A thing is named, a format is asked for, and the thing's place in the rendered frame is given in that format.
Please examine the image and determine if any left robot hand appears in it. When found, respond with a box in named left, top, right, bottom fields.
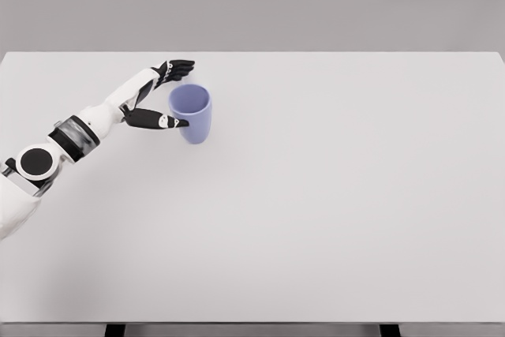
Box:
left=103, top=59, right=196, bottom=131

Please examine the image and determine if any lavender blue cup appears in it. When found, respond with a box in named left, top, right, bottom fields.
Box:
left=168, top=83, right=213, bottom=145

